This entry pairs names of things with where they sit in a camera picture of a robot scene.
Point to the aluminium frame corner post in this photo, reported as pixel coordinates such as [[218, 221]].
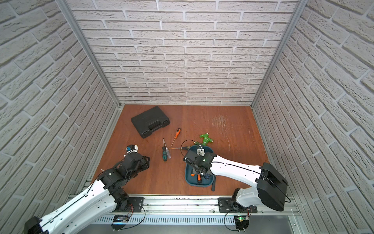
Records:
[[299, 8], [68, 14]]

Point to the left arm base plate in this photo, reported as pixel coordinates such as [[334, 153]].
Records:
[[134, 204]]

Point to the black yellow screwdriver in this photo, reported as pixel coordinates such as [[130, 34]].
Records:
[[181, 148]]

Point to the aluminium frame corner post right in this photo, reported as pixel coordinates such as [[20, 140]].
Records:
[[299, 8]]

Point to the small orange screwdriver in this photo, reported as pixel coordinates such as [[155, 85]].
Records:
[[176, 135]]

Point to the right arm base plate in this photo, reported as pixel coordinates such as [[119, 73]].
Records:
[[225, 205]]

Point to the black handled hammer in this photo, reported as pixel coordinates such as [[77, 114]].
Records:
[[213, 183]]

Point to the left controller board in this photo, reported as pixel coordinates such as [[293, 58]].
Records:
[[120, 222]]

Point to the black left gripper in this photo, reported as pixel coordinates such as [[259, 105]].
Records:
[[141, 161]]

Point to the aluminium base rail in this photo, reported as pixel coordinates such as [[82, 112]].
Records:
[[203, 210]]

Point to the aluminium frame corner post left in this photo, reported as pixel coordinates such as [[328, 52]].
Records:
[[68, 14]]

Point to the right controller board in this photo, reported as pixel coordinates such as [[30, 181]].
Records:
[[241, 223]]

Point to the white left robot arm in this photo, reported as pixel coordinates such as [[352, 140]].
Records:
[[103, 196]]

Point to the controller board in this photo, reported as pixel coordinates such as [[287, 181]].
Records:
[[241, 223], [120, 222]]

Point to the teal storage tray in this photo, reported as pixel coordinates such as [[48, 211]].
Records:
[[192, 176]]

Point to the black plastic tool case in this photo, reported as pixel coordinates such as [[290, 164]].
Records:
[[149, 121]]

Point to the green plastic clamp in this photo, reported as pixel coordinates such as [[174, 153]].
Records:
[[206, 139]]

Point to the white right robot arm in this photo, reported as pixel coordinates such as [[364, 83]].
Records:
[[266, 185]]

